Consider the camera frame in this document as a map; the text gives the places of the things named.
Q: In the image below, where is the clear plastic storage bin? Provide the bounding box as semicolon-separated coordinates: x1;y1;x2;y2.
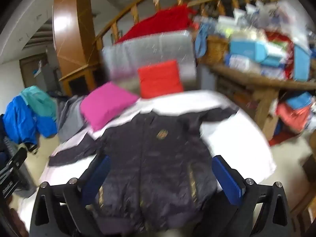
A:
274;1;311;45

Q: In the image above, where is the cream sofa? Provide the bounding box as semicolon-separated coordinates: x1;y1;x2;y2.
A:
10;133;67;218

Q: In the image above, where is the white blanket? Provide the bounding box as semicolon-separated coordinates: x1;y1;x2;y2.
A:
22;89;277;228

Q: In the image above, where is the wooden stair railing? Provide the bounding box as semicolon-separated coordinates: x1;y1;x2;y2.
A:
95;0;282;52

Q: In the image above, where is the pink pillow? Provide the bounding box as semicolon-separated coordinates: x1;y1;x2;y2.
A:
79;81;140;132

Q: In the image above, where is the teal jacket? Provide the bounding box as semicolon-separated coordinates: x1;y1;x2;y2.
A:
20;86;57;119

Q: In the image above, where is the grey cabinet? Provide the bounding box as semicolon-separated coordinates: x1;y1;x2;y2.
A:
35;63;62;93

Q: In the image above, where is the grey garment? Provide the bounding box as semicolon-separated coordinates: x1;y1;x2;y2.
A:
57;96;87;144

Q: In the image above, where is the light blue cardboard box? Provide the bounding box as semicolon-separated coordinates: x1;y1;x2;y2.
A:
228;39;269;62

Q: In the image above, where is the silver foil insulation panel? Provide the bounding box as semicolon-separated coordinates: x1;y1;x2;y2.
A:
101;30;198;84

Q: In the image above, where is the stack of blue cloths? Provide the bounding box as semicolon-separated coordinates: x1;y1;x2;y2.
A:
286;92;313;109

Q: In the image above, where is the blue plastic bin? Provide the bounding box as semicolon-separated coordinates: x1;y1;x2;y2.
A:
292;46;312;82

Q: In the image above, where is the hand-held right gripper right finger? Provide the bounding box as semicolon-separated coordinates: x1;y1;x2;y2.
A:
193;154;292;237

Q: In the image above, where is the dark purple jacket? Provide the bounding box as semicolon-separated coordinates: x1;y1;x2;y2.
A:
48;109;244;235

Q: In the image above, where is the rustic wooden table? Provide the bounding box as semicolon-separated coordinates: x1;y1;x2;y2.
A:
197;62;316;141

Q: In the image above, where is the stack of coral cloths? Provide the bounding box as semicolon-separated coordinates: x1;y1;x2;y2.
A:
276;102;311;132

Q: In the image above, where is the red floor mat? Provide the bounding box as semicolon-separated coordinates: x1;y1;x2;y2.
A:
268;131;300;146

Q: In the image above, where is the white tissue pack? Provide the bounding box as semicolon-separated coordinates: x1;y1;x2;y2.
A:
225;54;260;71

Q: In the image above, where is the red cloth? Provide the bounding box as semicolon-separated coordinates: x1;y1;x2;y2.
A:
115;4;197;43

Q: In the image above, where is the blue cloth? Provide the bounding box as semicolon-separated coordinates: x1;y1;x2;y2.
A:
194;22;218;57

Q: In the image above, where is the red-orange pillow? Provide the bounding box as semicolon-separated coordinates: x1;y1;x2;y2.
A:
137;60;184;99

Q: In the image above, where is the wooden column cabinet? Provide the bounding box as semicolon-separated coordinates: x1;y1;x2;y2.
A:
52;0;104;97

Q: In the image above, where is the wicker basket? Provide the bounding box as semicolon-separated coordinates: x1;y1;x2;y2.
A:
201;36;229;65

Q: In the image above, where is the red snack bag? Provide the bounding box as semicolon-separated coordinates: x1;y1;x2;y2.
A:
268;31;297;78

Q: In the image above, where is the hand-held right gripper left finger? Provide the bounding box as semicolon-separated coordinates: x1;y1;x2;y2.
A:
29;155;112;237

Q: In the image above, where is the blue jacket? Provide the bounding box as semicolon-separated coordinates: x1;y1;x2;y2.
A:
2;95;58;145

